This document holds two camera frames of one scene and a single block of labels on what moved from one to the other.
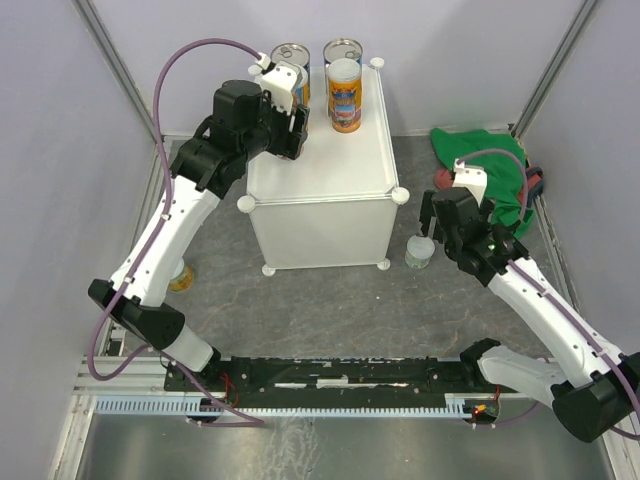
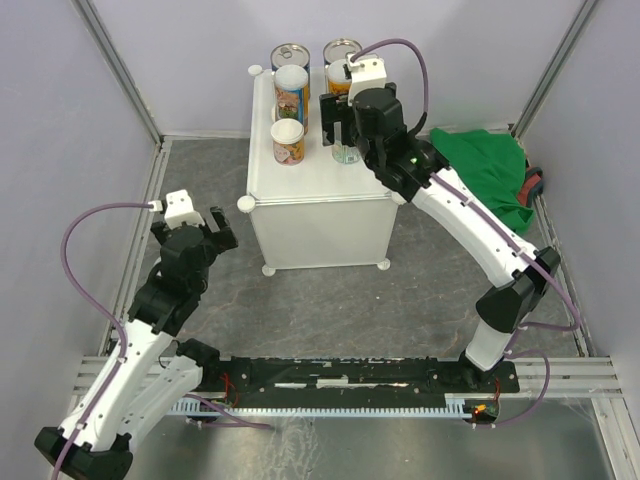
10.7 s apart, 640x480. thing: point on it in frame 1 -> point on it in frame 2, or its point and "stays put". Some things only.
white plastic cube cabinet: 337,205 stays put
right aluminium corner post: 552,70 stays put
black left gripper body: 275,130 -> 216,241
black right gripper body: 426,212 -> 334,109
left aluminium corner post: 109,52 stays put
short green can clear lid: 419,250 -> 341,153
